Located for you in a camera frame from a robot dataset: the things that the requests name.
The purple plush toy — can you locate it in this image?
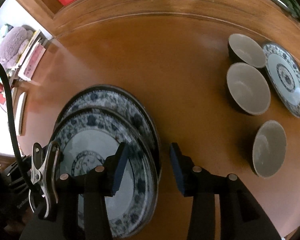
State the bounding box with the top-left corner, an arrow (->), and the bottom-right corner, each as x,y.
0,27 -> 33,68

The small blue floral plate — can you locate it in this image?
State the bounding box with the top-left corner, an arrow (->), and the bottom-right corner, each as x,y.
262,42 -> 300,118

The medium blue floral plate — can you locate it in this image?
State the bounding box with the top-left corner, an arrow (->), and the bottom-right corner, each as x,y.
51,108 -> 158,238

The dark bowl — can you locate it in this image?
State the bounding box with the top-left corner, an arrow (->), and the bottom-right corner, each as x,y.
228,33 -> 266,68
226,62 -> 271,115
252,120 -> 287,179

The black cable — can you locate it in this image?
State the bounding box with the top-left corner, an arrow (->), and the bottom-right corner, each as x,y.
0,56 -> 33,190

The metal spring clip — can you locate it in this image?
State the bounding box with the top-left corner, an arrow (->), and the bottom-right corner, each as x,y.
29,141 -> 61,219

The white remote control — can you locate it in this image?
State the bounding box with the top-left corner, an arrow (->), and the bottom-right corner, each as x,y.
14,92 -> 27,136

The stack of books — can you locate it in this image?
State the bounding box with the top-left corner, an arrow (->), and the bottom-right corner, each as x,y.
7,30 -> 47,82

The large blue floral plate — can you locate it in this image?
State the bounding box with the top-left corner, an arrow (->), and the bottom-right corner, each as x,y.
54,84 -> 162,177

